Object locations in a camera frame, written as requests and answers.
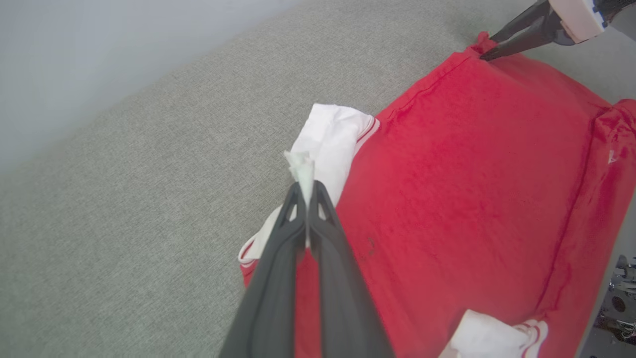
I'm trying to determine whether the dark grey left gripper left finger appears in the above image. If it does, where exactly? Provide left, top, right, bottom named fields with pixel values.
left=219, top=181, right=308, bottom=358

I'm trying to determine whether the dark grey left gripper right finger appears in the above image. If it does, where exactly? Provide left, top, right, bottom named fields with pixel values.
left=307, top=180, right=396, bottom=358

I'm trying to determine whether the grey fabric sofa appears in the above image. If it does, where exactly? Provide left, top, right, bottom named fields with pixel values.
left=0, top=0, right=636, bottom=358

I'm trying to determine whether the red shirt with white sleeves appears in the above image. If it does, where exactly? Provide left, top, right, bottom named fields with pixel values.
left=238, top=31, right=636, bottom=358

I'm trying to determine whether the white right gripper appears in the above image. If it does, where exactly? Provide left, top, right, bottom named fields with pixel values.
left=480, top=0, right=608, bottom=62

